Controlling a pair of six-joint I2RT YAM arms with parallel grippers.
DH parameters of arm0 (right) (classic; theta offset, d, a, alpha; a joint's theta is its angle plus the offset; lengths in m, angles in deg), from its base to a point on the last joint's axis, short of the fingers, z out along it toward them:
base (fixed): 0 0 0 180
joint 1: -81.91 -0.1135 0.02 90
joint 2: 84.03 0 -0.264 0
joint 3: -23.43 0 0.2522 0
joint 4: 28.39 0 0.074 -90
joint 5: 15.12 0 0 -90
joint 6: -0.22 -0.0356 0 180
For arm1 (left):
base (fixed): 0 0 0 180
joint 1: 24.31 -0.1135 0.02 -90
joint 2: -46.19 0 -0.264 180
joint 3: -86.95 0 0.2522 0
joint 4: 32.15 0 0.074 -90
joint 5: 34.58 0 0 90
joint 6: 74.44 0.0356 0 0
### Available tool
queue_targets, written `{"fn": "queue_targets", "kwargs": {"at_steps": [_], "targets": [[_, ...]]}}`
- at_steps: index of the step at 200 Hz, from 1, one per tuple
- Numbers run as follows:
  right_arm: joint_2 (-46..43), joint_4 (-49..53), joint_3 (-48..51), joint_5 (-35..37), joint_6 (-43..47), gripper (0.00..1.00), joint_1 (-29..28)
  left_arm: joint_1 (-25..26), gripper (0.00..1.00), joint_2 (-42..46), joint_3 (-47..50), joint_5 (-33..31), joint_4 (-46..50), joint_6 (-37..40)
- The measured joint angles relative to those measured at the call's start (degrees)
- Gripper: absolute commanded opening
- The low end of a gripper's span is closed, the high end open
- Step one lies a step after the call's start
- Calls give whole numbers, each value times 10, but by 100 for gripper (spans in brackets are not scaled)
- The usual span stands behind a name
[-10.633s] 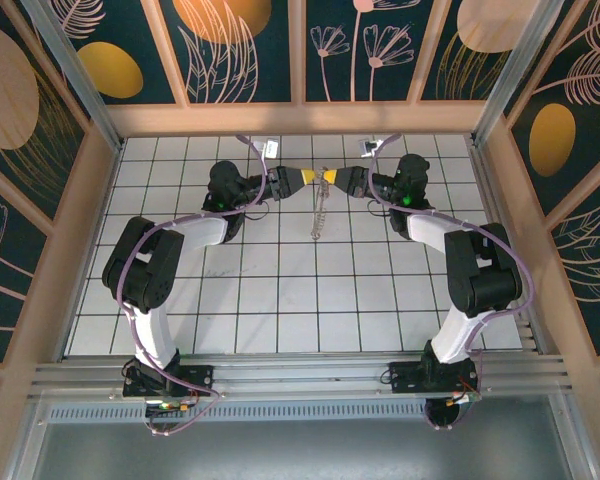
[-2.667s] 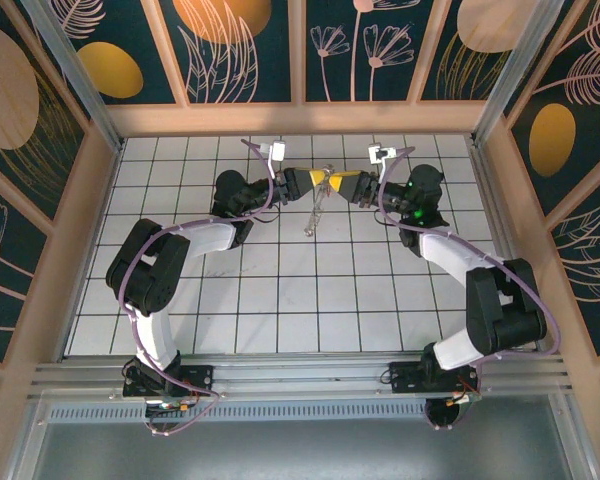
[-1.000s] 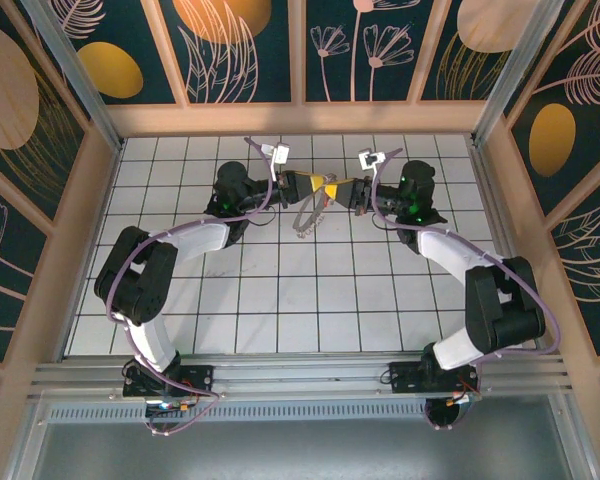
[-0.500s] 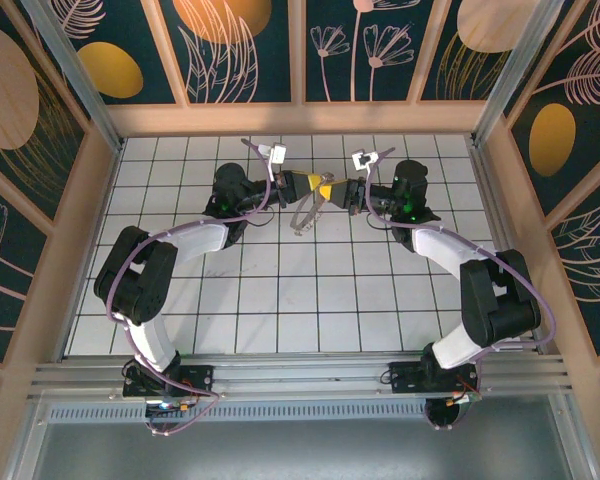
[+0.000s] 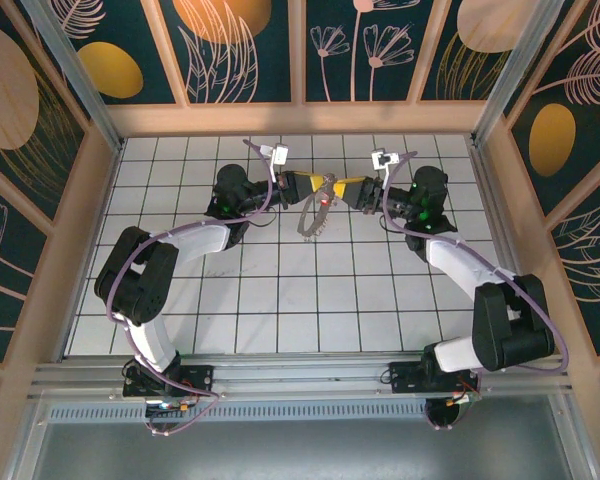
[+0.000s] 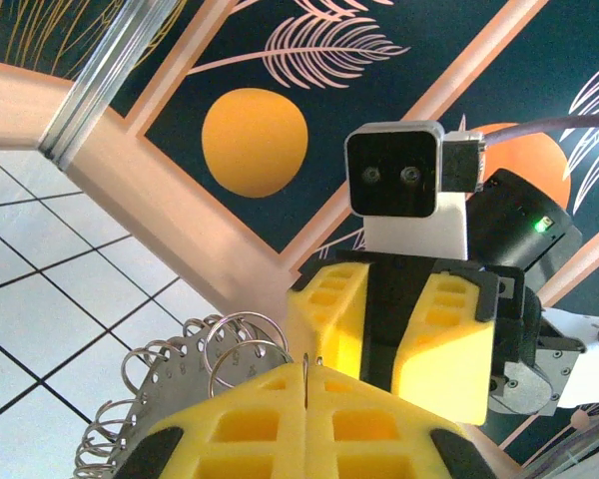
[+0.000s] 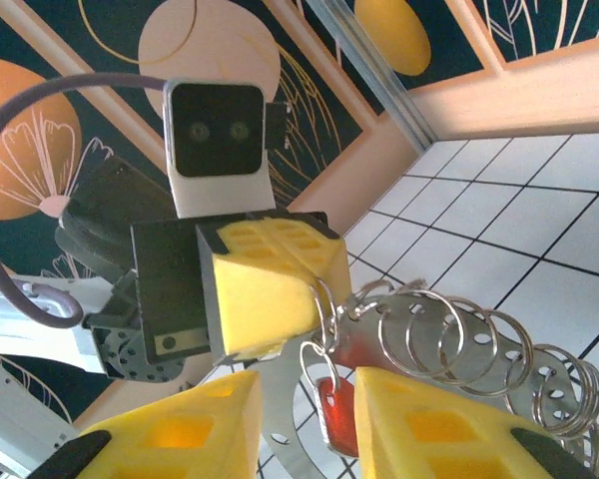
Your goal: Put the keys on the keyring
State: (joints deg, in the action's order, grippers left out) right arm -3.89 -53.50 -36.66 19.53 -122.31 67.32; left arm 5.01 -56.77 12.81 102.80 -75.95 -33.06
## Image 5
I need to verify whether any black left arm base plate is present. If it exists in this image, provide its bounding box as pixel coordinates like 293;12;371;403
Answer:
122;362;216;400

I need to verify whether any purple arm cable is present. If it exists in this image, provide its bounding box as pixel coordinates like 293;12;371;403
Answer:
107;139;277;436
379;149;571;432

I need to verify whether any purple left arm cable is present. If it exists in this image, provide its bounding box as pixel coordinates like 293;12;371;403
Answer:
107;139;277;436

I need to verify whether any aluminium corner post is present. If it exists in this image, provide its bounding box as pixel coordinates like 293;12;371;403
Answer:
471;0;576;147
19;0;127;154

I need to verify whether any grey slotted cable duct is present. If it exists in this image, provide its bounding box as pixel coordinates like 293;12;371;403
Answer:
44;402;431;425

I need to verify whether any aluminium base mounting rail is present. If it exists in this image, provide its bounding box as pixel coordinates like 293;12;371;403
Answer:
27;357;579;401

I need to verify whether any grey metal sheet panel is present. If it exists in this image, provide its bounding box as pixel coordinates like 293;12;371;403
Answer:
9;399;600;480

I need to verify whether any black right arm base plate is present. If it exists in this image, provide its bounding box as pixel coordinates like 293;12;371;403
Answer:
387;359;481;397

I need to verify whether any aluminium side rail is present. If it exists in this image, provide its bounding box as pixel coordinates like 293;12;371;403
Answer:
469;142;526;276

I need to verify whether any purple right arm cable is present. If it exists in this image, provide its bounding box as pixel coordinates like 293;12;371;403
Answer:
379;149;571;432

